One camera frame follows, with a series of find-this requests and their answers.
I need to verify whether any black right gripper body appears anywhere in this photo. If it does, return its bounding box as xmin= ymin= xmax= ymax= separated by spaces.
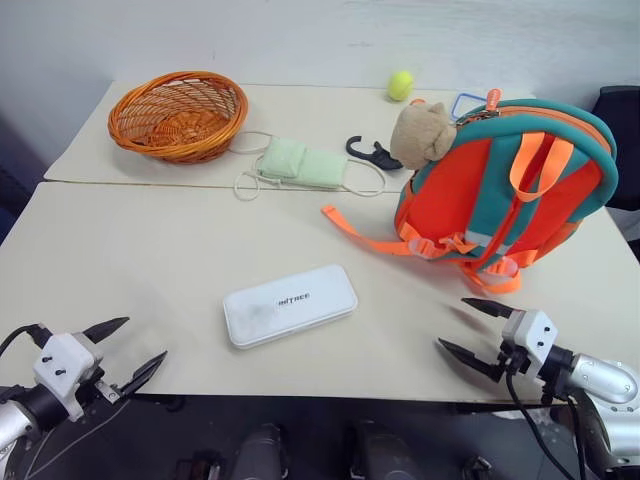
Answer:
xmin=491 ymin=343 xmax=534 ymax=385

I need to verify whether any orange wicker basket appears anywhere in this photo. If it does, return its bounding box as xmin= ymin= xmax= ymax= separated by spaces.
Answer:
xmin=107 ymin=70 xmax=250 ymax=165

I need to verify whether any yellow tennis ball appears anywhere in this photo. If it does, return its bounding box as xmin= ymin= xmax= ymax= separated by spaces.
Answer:
xmin=385 ymin=69 xmax=416 ymax=103

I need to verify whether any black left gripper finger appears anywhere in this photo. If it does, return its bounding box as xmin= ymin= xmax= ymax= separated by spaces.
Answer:
xmin=81 ymin=315 xmax=132 ymax=346
xmin=119 ymin=350 xmax=169 ymax=399

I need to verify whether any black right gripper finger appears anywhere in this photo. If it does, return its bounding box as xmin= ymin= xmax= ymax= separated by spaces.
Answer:
xmin=437 ymin=337 xmax=503 ymax=384
xmin=461 ymin=297 xmax=517 ymax=320

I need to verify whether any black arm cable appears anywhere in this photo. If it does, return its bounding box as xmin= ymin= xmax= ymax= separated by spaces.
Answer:
xmin=0 ymin=323 xmax=53 ymax=357
xmin=504 ymin=368 xmax=597 ymax=480

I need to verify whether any orange and teal backpack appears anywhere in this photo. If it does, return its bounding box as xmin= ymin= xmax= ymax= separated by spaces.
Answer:
xmin=320 ymin=88 xmax=620 ymax=297

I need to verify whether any dark rounded shape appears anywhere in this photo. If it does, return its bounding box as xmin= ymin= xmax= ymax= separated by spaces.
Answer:
xmin=461 ymin=455 xmax=495 ymax=480

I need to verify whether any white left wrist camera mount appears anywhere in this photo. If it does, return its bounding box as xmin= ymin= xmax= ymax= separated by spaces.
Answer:
xmin=32 ymin=331 xmax=105 ymax=421

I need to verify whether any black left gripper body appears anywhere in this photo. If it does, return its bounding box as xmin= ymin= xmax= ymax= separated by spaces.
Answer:
xmin=78 ymin=348 xmax=124 ymax=407

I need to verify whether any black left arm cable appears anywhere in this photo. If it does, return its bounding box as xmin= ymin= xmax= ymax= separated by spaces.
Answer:
xmin=0 ymin=323 xmax=53 ymax=357

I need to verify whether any black chair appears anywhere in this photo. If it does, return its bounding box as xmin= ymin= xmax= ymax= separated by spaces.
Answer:
xmin=591 ymin=85 xmax=640 ymax=212

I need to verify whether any white rectangular case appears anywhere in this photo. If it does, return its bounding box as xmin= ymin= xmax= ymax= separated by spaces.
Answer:
xmin=222 ymin=264 xmax=360 ymax=352

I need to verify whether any green cloth pouch with cords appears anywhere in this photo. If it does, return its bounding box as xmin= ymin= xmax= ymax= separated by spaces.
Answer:
xmin=233 ymin=130 xmax=387 ymax=203

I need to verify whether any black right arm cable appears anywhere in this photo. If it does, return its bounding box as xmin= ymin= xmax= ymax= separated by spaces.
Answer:
xmin=504 ymin=368 xmax=597 ymax=480

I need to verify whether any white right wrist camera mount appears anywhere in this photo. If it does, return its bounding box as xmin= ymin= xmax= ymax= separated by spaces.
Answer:
xmin=500 ymin=309 xmax=560 ymax=377

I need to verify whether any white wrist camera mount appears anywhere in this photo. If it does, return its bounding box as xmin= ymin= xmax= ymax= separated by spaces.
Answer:
xmin=32 ymin=331 xmax=105 ymax=421
xmin=500 ymin=309 xmax=560 ymax=377

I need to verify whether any beige teddy bear plush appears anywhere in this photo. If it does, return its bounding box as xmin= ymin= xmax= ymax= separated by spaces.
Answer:
xmin=389 ymin=99 xmax=459 ymax=172

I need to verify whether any blue and white rectangular ring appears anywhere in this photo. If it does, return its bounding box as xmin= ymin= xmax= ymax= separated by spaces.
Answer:
xmin=451 ymin=91 xmax=489 ymax=122

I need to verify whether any black plastic hook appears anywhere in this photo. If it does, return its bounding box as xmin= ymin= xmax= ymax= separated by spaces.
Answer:
xmin=344 ymin=135 xmax=404 ymax=173

